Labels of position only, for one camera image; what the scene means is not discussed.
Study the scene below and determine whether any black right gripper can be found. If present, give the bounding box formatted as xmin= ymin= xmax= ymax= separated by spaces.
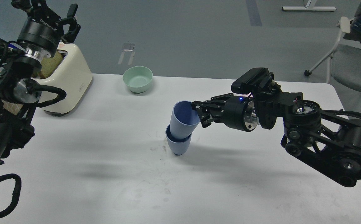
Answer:
xmin=191 ymin=93 xmax=260 ymax=132

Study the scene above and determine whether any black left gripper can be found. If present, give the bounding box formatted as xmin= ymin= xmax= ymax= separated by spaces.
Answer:
xmin=17 ymin=0 xmax=81 ymax=58

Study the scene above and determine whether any light blue cup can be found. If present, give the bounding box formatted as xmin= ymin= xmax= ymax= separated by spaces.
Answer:
xmin=169 ymin=101 xmax=200 ymax=139

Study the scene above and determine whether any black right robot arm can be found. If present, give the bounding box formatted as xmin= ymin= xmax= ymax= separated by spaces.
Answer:
xmin=191 ymin=92 xmax=361 ymax=187

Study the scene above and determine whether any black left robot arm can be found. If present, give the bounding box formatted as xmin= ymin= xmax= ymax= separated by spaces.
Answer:
xmin=0 ymin=0 xmax=81 ymax=218

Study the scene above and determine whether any front bread slice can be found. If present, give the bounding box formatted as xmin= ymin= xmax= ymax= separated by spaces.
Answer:
xmin=39 ymin=51 xmax=63 ymax=79

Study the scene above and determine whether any cream toaster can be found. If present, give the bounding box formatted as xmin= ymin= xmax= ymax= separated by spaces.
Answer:
xmin=34 ymin=42 xmax=93 ymax=116

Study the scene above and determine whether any silver floor plate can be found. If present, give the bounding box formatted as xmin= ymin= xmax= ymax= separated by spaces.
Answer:
xmin=121 ymin=43 xmax=135 ymax=52

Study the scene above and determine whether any green bowl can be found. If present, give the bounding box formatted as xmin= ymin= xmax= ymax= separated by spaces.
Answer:
xmin=123 ymin=66 xmax=153 ymax=93

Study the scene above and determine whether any white stand base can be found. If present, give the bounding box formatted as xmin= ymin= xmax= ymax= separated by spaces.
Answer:
xmin=281 ymin=0 xmax=337 ymax=12

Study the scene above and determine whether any grey office chair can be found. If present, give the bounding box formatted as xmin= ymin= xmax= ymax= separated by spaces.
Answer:
xmin=304 ymin=2 xmax=361 ymax=92

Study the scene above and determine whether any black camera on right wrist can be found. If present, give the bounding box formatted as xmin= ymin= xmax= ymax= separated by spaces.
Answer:
xmin=231 ymin=68 xmax=274 ymax=95

